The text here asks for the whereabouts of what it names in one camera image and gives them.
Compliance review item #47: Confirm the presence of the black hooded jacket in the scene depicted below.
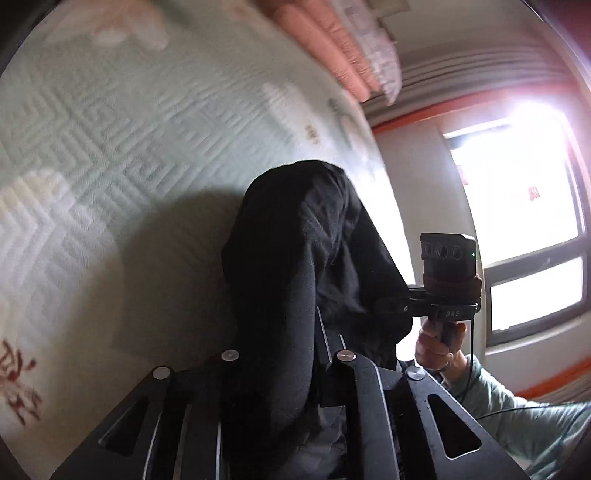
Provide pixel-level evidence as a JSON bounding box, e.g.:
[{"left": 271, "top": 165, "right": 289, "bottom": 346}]
[{"left": 221, "top": 160, "right": 412, "bottom": 479}]

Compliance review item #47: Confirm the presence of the right forearm green sleeve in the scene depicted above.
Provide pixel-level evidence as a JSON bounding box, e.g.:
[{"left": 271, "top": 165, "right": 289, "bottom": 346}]
[{"left": 449, "top": 355, "right": 590, "bottom": 479}]

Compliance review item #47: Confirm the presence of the person's right hand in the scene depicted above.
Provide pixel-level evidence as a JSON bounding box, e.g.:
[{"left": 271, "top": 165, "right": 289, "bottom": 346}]
[{"left": 415, "top": 320, "right": 468, "bottom": 385}]

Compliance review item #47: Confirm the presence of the beige window curtain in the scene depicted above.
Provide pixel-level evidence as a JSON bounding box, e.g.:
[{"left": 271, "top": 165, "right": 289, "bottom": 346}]
[{"left": 363, "top": 42, "right": 572, "bottom": 126}]

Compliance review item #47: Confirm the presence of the pink folded quilt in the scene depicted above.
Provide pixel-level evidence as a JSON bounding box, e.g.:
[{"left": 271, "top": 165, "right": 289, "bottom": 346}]
[{"left": 256, "top": 1, "right": 381, "bottom": 103}]

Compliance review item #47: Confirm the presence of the green floral bedspread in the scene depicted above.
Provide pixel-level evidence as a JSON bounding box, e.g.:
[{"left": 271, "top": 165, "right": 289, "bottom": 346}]
[{"left": 1, "top": 1, "right": 415, "bottom": 479}]

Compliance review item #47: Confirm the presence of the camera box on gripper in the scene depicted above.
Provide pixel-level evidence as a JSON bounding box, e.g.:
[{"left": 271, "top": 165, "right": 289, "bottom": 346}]
[{"left": 421, "top": 233, "right": 482, "bottom": 302}]

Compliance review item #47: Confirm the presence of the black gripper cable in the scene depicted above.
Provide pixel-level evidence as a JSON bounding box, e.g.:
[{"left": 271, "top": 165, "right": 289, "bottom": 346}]
[{"left": 438, "top": 317, "right": 555, "bottom": 421}]

